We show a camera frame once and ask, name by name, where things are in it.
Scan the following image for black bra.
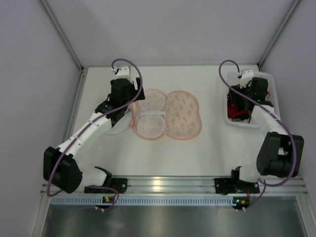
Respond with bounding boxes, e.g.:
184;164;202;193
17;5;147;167
227;89;254;123

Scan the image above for pink floral mesh laundry bag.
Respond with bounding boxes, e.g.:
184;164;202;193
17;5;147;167
128;89;202;140

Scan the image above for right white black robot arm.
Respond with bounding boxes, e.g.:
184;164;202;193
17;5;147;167
229;77;304;182

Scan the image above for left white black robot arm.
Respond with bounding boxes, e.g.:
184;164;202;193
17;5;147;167
43;77;145;197

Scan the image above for red bra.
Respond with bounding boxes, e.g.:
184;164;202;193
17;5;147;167
227;91;272;119

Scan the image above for white plastic basket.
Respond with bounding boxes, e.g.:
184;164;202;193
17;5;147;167
224;71;279;129

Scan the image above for clear plastic dome insert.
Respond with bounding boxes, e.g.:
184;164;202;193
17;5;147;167
105;109;132;135

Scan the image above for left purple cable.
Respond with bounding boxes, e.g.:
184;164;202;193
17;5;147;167
46;58;145;210

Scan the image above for purple cable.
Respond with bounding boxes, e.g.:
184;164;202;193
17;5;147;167
46;58;145;210
219;59;297;210

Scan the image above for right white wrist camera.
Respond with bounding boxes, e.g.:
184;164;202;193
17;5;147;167
239;69;254;88

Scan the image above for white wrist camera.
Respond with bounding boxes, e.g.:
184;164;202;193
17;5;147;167
239;69;254;88
112;66;130;78

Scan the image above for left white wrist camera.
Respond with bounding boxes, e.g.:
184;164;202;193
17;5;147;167
112;66;130;78

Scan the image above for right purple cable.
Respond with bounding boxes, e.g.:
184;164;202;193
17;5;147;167
219;59;297;210

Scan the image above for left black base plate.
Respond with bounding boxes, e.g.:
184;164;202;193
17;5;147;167
80;166;127;194

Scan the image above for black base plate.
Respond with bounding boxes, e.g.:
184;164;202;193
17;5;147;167
80;166;127;194
214;166;260;195

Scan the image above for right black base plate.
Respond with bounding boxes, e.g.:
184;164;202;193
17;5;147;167
214;166;260;195

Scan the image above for aluminium mounting rail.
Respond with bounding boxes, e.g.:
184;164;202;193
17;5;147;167
39;175;308;196

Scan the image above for grey slotted cable duct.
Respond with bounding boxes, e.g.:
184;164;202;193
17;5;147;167
50;196;249;206

